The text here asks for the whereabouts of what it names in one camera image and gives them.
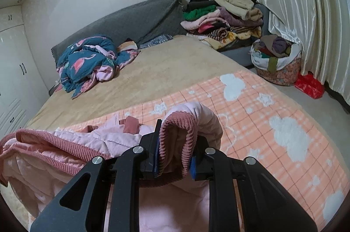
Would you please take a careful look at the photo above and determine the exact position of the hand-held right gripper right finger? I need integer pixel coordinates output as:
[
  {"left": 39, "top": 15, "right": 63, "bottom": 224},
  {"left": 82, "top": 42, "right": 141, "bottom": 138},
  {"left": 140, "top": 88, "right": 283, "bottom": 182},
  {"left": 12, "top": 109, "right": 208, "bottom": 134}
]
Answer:
[{"left": 189, "top": 136, "right": 318, "bottom": 232}]

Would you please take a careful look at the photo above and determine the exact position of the orange checked cloud blanket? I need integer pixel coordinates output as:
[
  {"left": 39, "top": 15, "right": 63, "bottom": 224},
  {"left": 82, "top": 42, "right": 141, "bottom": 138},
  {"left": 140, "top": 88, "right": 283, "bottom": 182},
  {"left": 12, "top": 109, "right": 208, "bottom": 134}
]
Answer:
[{"left": 59, "top": 69, "right": 349, "bottom": 232}]

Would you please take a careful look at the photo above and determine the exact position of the white wardrobe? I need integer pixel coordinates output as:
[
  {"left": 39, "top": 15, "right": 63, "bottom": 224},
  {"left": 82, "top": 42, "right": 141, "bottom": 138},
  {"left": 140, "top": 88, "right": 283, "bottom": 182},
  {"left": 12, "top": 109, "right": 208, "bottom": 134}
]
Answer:
[{"left": 0, "top": 3, "right": 51, "bottom": 140}]

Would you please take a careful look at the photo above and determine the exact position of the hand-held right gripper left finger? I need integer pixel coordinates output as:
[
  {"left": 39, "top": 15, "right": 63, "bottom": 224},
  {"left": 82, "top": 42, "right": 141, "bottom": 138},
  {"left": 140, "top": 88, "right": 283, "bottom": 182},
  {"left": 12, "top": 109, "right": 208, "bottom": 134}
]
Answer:
[{"left": 30, "top": 119, "right": 162, "bottom": 232}]

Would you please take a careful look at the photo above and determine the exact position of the pile of folded clothes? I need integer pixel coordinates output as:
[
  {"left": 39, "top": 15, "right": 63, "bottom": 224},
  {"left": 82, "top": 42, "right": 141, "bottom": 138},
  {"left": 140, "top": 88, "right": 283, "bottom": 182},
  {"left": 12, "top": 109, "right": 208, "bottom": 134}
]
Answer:
[{"left": 182, "top": 0, "right": 263, "bottom": 52}]

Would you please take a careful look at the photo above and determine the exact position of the floral laundry basket with clothes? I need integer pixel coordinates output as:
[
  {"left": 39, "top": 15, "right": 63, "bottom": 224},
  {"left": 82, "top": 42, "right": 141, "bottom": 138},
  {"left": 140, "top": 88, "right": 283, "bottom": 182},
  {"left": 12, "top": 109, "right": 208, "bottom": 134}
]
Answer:
[{"left": 250, "top": 34, "right": 303, "bottom": 86}]

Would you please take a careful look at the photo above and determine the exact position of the dark patterned pillow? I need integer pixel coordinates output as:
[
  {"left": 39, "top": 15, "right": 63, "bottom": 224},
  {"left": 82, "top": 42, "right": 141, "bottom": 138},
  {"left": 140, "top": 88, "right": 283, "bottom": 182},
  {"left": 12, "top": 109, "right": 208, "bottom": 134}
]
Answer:
[{"left": 138, "top": 33, "right": 174, "bottom": 49}]

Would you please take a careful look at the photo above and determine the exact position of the red plastic bag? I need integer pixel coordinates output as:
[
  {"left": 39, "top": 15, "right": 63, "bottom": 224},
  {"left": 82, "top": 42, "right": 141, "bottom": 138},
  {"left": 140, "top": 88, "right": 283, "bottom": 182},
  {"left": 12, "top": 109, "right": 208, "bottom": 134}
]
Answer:
[{"left": 294, "top": 72, "right": 326, "bottom": 99}]

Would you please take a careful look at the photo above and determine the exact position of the pink quilted jacket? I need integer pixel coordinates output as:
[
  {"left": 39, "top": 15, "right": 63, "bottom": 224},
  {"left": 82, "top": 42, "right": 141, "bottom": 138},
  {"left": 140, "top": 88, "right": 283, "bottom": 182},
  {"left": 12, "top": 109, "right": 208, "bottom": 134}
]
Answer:
[{"left": 0, "top": 101, "right": 241, "bottom": 232}]

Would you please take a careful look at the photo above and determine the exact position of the blue flamingo print comforter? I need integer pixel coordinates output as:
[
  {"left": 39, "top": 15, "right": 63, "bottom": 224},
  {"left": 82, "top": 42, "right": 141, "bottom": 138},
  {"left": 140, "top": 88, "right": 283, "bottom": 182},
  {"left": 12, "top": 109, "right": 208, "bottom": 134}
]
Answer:
[{"left": 56, "top": 35, "right": 141, "bottom": 100}]

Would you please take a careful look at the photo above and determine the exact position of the orange striped cloth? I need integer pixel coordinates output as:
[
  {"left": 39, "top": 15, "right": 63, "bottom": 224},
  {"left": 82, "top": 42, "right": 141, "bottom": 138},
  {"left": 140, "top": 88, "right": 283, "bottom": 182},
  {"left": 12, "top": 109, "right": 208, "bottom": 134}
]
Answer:
[{"left": 117, "top": 40, "right": 138, "bottom": 53}]

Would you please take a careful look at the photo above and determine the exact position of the shiny cream curtain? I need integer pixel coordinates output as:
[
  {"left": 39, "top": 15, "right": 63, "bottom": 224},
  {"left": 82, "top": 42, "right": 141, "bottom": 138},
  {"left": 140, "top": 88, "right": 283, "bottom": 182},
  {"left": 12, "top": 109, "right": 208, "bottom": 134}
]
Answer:
[{"left": 234, "top": 0, "right": 350, "bottom": 114}]

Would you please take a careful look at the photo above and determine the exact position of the grey bench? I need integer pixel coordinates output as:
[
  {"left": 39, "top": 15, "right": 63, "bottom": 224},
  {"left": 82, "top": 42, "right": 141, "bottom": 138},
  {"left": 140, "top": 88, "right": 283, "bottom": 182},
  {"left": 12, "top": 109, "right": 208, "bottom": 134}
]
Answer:
[{"left": 219, "top": 3, "right": 271, "bottom": 69}]

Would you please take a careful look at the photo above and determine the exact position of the grey headboard cushion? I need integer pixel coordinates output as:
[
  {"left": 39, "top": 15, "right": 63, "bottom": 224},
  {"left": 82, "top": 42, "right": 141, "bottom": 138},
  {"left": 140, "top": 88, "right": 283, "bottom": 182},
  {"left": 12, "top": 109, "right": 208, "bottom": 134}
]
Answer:
[{"left": 51, "top": 0, "right": 189, "bottom": 69}]

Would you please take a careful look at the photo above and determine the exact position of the tan bed sheet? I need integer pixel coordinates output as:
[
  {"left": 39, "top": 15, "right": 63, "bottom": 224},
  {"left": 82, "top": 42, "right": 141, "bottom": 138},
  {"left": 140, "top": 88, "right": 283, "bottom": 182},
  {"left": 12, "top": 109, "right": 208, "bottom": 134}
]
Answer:
[{"left": 26, "top": 34, "right": 256, "bottom": 131}]

